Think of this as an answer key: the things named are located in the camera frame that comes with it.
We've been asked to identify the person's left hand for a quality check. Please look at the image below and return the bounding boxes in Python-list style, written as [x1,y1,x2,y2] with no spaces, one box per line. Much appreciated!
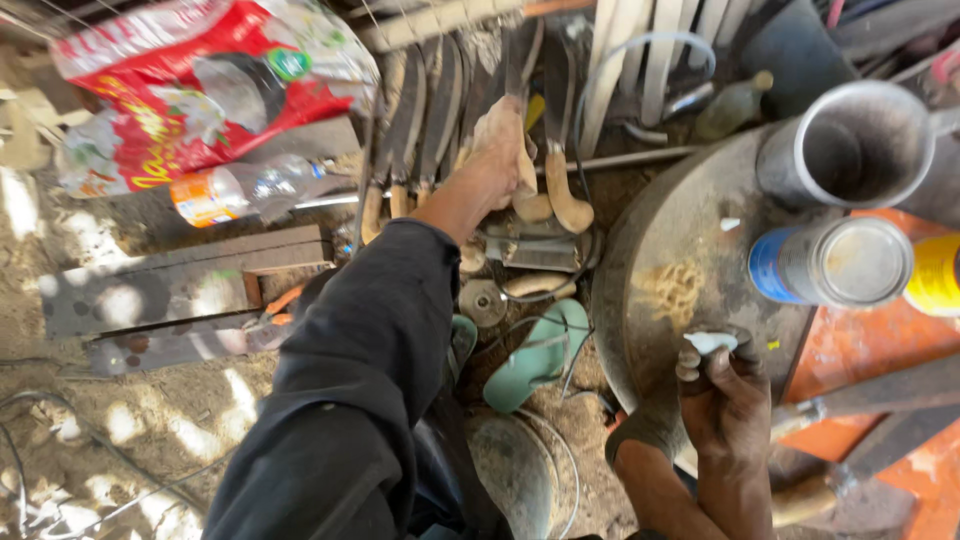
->
[457,94,541,216]

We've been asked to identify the person's right hand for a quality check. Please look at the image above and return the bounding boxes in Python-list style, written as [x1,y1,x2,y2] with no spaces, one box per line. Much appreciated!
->
[675,326,774,471]

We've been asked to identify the long knife pale wooden handle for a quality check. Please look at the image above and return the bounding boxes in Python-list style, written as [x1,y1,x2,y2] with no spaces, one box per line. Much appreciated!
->
[501,21,556,225]

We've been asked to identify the small white chunk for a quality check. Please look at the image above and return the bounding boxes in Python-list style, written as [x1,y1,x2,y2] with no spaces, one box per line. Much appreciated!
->
[682,330,740,356]

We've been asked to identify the thin metal rod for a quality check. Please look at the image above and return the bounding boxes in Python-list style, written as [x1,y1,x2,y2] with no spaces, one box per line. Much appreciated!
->
[294,144,702,211]

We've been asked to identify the small metal block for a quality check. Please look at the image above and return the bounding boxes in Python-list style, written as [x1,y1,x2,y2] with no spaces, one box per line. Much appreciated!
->
[483,219,594,274]

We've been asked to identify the bundle of pale wooden strips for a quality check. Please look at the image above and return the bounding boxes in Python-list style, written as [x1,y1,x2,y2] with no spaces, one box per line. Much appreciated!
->
[577,0,755,160]

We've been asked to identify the round grinding disc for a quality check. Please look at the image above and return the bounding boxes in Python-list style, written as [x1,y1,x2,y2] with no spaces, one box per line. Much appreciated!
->
[458,279,509,329]

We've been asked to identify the round rusty metal table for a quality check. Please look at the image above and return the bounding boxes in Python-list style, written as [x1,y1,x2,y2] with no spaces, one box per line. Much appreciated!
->
[591,123,822,477]

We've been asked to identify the dusty glass bottle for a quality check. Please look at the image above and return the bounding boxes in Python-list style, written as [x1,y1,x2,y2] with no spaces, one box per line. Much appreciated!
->
[693,70,775,144]

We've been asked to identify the green flip-flop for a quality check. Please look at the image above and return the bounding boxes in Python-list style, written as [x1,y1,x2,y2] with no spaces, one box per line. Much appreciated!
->
[447,313,480,384]
[481,297,594,415]

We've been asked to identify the pile of sawdust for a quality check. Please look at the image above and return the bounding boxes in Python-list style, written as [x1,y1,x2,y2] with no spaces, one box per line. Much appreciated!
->
[633,258,708,333]

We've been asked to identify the clear bottle orange label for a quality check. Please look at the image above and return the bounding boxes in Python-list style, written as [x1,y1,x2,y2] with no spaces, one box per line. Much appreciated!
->
[168,153,354,229]

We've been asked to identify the red printed plastic bag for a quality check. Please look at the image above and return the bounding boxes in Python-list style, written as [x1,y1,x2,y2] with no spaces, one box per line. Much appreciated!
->
[48,0,382,198]

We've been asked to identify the grey metal pipe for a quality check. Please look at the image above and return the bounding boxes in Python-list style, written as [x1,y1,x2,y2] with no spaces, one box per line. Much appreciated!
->
[756,80,960,230]

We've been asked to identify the round grey metal bowl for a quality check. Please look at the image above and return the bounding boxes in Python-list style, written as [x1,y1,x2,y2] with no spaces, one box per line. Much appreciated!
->
[463,412,560,540]

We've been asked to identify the tin can blue label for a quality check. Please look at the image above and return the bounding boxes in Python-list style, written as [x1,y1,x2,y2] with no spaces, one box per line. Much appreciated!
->
[747,216,915,310]

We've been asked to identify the flat rusty metal bar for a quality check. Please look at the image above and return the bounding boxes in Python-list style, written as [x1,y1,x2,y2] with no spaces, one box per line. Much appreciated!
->
[84,318,294,378]

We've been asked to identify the orange metal sheet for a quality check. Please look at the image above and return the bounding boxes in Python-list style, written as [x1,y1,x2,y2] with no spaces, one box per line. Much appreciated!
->
[776,208,960,540]

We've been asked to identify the yellow can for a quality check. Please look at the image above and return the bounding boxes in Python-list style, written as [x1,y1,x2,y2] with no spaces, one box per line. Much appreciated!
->
[903,232,960,318]

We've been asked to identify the dark metal bar tool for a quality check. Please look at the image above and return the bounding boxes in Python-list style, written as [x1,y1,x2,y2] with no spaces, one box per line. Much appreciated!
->
[771,352,960,444]

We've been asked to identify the row of wooden-handled knives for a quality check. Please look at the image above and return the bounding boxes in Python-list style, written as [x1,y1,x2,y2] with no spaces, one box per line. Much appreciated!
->
[358,28,597,275]

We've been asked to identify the grey hose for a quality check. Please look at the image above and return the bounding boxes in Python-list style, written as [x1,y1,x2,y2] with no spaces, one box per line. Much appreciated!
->
[583,30,718,147]

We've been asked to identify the loose curved wooden handle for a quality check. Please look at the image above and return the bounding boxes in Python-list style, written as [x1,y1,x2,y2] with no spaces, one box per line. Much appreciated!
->
[501,271,579,301]

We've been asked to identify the orange-handled pliers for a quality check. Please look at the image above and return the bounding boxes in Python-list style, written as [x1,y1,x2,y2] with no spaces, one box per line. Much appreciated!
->
[241,283,307,335]

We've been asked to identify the wooden tool handle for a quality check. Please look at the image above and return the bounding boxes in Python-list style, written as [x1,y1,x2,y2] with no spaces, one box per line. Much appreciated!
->
[771,463,856,529]

